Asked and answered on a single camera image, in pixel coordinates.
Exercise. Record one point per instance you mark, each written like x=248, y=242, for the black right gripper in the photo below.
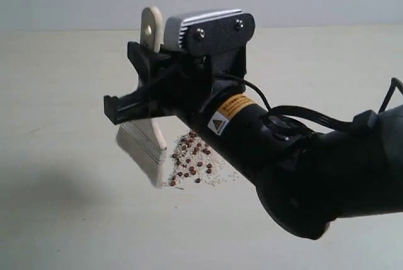
x=195, y=83

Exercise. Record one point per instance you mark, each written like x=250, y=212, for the white paint brush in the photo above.
x=142, y=138

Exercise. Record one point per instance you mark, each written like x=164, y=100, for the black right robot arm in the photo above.
x=307, y=170

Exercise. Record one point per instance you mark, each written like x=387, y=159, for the pile of brown pellets and grains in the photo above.
x=196, y=162

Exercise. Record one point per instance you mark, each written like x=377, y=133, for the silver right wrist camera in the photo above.
x=208, y=32

